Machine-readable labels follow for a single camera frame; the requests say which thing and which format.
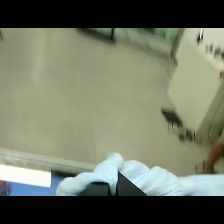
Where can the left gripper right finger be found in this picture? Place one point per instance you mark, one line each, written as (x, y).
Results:
(127, 187)

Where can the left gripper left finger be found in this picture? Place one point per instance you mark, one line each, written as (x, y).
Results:
(98, 190)

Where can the silver frame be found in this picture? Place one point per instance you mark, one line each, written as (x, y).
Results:
(36, 159)

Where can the white garment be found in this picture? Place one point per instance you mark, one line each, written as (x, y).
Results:
(156, 181)

